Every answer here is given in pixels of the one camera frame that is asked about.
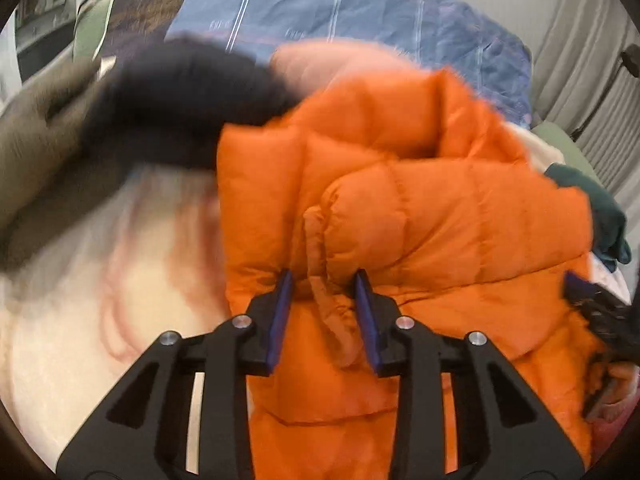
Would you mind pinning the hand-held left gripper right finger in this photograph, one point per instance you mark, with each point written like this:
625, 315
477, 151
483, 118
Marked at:
367, 325

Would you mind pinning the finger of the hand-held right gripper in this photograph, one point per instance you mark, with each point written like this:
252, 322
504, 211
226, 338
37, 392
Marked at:
602, 390
582, 290

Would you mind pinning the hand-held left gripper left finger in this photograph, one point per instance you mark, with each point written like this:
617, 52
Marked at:
277, 320

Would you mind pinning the orange puffer jacket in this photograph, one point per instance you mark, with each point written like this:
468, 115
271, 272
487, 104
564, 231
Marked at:
425, 200

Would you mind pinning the dark green garment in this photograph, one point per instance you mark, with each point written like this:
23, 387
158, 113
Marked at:
605, 215

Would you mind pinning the pale green cloth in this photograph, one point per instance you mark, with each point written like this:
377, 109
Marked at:
555, 140
92, 25

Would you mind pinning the white ribbed radiator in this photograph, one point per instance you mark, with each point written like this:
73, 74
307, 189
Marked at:
610, 130

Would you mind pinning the pink plush blanket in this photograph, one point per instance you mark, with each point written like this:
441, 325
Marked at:
100, 310

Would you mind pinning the black garment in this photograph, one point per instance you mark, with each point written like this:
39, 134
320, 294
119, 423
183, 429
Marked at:
175, 100

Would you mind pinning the grey curtain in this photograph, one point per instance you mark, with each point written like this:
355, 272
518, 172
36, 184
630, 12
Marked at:
575, 20

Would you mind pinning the brown cloth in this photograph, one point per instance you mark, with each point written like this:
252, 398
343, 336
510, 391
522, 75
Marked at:
35, 150

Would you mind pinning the blue plaid bedsheet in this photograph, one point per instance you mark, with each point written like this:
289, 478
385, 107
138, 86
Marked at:
350, 5

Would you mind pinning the dark printed pillow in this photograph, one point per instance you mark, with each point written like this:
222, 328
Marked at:
145, 5

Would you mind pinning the white shelf unit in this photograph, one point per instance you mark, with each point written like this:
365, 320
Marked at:
45, 15

